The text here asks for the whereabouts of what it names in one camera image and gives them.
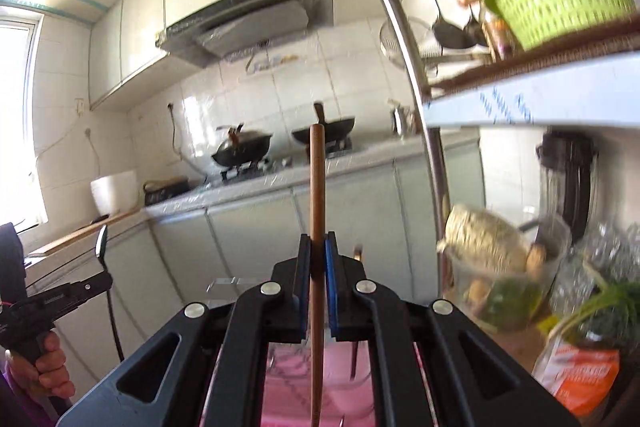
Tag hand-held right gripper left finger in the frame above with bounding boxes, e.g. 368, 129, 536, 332
56, 233, 315, 427

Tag green bell pepper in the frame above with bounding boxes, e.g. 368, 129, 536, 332
484, 281, 544, 329

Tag black blender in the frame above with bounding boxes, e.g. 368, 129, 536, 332
536, 131, 600, 244

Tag gas stove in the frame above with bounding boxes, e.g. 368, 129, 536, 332
219, 136, 357, 184

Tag white kitchen counter cabinets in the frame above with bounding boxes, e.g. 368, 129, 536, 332
25, 127, 487, 380

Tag steel kettle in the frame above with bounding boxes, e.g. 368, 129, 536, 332
389, 101, 419, 138

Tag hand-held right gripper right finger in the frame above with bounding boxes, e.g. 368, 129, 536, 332
324, 231, 582, 427

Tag cardboard sheet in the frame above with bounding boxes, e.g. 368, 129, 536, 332
444, 287, 562, 374

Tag wire strainer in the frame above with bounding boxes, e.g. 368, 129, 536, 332
378, 18, 437, 68

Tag pink wire utensil holder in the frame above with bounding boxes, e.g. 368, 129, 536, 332
200, 276, 426, 427

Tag dark brown wooden chopstick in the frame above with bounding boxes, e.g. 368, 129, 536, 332
350, 246, 364, 381

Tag steel shelf rack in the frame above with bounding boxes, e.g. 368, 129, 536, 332
340, 0, 640, 360

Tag black spatula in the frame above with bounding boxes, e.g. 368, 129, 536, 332
444, 0, 489, 48

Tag green onion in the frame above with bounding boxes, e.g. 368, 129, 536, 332
547, 279, 640, 344

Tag white rice cooker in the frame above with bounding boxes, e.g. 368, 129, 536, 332
90, 170, 141, 217

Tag black spoon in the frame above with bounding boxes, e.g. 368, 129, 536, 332
95, 224, 126, 363

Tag orange and white food packet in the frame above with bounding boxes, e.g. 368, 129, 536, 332
531, 336, 622, 419

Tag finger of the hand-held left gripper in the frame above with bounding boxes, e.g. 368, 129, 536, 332
62, 273, 114, 310

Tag wooden cutting board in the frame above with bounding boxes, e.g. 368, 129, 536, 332
27, 207, 147, 257

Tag clear plastic bag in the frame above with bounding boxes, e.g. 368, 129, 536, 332
554, 221, 640, 344

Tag window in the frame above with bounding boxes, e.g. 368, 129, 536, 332
0, 19, 49, 234

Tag clear glass bowl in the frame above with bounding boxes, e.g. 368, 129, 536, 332
444, 211, 572, 334

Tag black wok with lid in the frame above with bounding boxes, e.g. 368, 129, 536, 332
210, 123, 275, 169

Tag napa cabbage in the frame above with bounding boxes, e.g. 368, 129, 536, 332
436, 203, 532, 276

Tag glass wall shelf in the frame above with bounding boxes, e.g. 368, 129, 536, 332
239, 51, 302, 76

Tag light brown wooden chopstick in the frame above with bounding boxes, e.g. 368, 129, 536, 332
308, 123, 327, 427

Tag grey range hood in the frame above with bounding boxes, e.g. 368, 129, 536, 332
155, 0, 335, 68

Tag dark woven basket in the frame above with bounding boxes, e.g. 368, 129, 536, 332
143, 177, 191, 207

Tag black ladle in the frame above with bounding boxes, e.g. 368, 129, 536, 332
412, 0, 477, 50

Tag person's left hand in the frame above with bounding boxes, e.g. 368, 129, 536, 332
10, 331, 77, 400

